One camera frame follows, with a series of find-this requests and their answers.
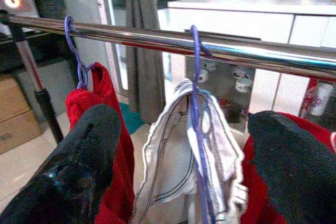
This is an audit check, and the white plastic bottle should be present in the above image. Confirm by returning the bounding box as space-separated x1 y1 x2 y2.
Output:
311 82 334 116

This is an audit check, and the plain red garment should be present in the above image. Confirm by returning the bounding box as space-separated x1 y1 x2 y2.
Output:
240 111 336 224

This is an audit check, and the red printed T-shirt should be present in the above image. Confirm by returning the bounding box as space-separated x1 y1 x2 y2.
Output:
65 62 136 224

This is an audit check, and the grey curtain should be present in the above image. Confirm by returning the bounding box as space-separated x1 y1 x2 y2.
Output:
125 0 166 125

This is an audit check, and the purple wire hanger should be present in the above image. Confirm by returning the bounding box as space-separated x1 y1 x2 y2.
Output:
64 15 95 90
186 24 218 224

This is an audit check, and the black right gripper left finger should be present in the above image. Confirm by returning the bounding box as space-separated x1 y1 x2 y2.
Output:
0 104 122 224

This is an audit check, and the white zip jacket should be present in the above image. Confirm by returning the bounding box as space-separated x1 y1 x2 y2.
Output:
133 78 249 224

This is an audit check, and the teal floor mat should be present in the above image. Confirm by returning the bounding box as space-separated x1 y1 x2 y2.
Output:
119 102 146 134

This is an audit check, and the white sliding door frame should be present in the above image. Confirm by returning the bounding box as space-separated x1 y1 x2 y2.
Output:
90 0 130 92

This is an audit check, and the white cabinet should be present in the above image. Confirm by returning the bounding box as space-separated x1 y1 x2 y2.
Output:
157 0 336 130

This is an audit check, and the chrome and black clothes rack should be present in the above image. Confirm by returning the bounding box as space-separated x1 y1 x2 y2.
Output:
0 8 336 146

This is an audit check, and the brown cardboard box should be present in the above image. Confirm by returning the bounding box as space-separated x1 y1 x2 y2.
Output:
0 74 49 155

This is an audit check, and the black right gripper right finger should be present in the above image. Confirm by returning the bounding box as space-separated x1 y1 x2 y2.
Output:
247 110 336 224

